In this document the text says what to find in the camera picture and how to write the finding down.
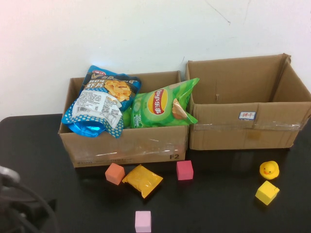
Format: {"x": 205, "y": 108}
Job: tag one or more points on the blue Vikar shrimp chips bag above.
{"x": 97, "y": 104}

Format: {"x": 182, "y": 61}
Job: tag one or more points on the red foam cube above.
{"x": 184, "y": 170}

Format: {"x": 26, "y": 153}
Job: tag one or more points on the yellow snack packet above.
{"x": 142, "y": 180}

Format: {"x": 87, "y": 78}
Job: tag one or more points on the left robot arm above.
{"x": 9, "y": 174}

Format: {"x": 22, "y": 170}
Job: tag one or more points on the green Lay's chips bag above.
{"x": 150, "y": 114}

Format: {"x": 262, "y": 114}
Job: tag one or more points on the cardboard box with F2 print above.
{"x": 121, "y": 145}

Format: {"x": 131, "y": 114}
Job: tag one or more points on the orange foam cube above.
{"x": 114, "y": 173}

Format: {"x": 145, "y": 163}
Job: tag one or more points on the cardboard box with white label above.
{"x": 230, "y": 136}

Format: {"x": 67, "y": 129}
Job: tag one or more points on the white label sticker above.
{"x": 247, "y": 115}

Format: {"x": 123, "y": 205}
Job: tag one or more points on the pink foam cube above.
{"x": 143, "y": 222}

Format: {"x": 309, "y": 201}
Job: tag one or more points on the yellow rubber duck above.
{"x": 268, "y": 170}

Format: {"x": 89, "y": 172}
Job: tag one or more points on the yellow foam cube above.
{"x": 267, "y": 193}

